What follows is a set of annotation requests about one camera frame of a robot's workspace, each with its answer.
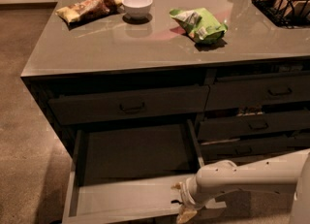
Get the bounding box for grey drawer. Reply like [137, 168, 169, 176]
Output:
[48, 85, 209, 125]
[205, 75, 310, 111]
[61, 118, 227, 224]
[201, 133, 310, 161]
[198, 110, 310, 141]

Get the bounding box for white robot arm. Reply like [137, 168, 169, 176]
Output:
[174, 149, 310, 224]

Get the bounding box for grey drawer cabinet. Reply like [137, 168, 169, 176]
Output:
[22, 0, 310, 221]

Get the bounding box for green chip bag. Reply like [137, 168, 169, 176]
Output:
[170, 8, 228, 45]

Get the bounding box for white ceramic bowl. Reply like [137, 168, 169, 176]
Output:
[122, 0, 153, 19]

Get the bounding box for brown yellow snack bag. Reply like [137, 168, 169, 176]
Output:
[56, 0, 123, 24]

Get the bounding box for black wire basket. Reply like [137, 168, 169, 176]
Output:
[251, 0, 310, 28]

